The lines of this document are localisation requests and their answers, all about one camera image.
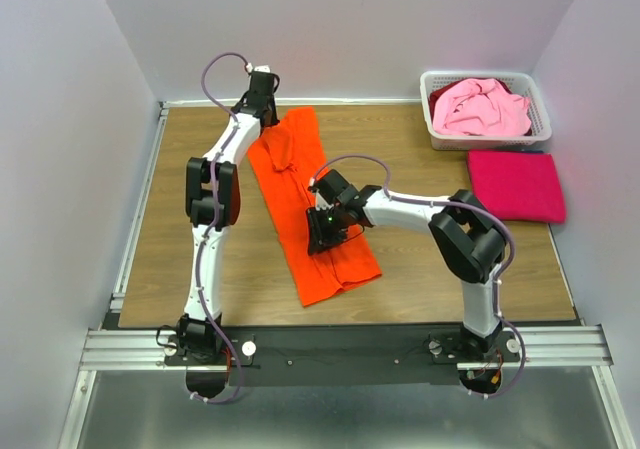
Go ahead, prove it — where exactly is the orange t-shirt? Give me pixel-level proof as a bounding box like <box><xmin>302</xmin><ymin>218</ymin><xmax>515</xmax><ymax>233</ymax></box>
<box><xmin>246</xmin><ymin>106</ymin><xmax>383</xmax><ymax>309</ymax></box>

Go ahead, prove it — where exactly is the folded magenta t-shirt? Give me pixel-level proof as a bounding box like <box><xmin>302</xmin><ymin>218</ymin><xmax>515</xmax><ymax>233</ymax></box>
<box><xmin>467</xmin><ymin>150</ymin><xmax>567</xmax><ymax>224</ymax></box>

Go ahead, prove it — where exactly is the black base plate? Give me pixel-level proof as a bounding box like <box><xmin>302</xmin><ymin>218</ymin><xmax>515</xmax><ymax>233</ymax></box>
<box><xmin>157</xmin><ymin>323</ymin><xmax>521</xmax><ymax>400</ymax></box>

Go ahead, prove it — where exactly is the pink t-shirt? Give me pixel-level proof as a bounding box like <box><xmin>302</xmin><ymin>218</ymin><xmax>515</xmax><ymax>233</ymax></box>
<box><xmin>432</xmin><ymin>78</ymin><xmax>532</xmax><ymax>137</ymax></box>

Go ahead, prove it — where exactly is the white plastic basket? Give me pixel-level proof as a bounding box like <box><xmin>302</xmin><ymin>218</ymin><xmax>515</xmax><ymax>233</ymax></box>
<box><xmin>419</xmin><ymin>70</ymin><xmax>552</xmax><ymax>150</ymax></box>

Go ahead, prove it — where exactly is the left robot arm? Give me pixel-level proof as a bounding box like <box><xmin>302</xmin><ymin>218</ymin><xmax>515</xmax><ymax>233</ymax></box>
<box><xmin>177</xmin><ymin>66</ymin><xmax>280</xmax><ymax>364</ymax></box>

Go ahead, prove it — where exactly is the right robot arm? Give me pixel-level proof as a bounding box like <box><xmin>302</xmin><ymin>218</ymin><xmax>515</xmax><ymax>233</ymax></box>
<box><xmin>306</xmin><ymin>169</ymin><xmax>512</xmax><ymax>361</ymax></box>

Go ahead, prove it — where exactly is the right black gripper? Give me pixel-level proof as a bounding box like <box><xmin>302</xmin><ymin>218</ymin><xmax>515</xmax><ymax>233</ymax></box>
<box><xmin>304</xmin><ymin>205</ymin><xmax>347</xmax><ymax>256</ymax></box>

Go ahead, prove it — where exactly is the aluminium frame rail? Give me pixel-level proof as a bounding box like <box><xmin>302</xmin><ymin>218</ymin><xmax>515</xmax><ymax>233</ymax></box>
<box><xmin>55</xmin><ymin>324</ymin><xmax>631</xmax><ymax>449</ymax></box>

